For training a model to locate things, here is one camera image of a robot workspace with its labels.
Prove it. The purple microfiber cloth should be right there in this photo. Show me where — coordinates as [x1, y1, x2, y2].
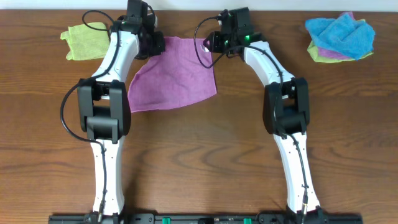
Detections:
[127, 37, 217, 113]

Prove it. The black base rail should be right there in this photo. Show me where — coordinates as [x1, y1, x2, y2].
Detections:
[48, 212, 363, 224]

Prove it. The folded green cloth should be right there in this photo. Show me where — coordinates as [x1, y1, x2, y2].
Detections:
[60, 22, 109, 61]

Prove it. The blue cloth on pile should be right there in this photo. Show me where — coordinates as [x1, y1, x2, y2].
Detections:
[304, 13, 376, 61]

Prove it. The pink cloth in pile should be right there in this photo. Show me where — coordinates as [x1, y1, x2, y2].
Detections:
[305, 18, 351, 63]

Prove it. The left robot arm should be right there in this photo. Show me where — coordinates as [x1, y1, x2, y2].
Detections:
[77, 0, 165, 223]

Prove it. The green cloth under pile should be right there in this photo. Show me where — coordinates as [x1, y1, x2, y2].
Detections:
[307, 19, 374, 64]

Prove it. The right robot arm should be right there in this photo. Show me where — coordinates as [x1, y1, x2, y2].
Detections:
[203, 7, 320, 223]

